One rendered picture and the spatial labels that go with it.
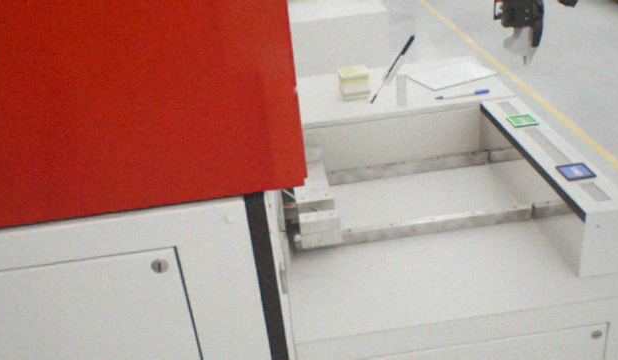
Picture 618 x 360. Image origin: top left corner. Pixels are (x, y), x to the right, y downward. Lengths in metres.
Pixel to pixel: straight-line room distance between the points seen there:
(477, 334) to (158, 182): 0.68
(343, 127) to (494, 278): 0.57
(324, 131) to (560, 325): 0.72
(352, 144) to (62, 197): 0.98
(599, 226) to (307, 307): 0.54
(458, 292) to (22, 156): 0.79
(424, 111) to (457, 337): 0.64
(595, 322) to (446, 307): 0.27
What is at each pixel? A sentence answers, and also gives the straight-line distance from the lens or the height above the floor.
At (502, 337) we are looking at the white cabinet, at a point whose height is 0.76.
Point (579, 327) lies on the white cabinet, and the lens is 1.27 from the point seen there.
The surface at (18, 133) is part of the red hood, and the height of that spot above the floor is 1.33.
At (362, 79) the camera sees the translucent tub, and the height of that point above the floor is 1.02.
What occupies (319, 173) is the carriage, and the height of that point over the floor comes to 0.88.
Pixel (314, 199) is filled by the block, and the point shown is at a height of 0.91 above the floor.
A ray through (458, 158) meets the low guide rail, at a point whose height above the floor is 0.85.
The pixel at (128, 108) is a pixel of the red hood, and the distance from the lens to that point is 0.70.
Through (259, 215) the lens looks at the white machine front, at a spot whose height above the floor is 1.20.
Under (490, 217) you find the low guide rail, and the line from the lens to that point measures 1.40.
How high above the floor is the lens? 1.57
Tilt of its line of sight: 28 degrees down
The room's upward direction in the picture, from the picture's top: 7 degrees counter-clockwise
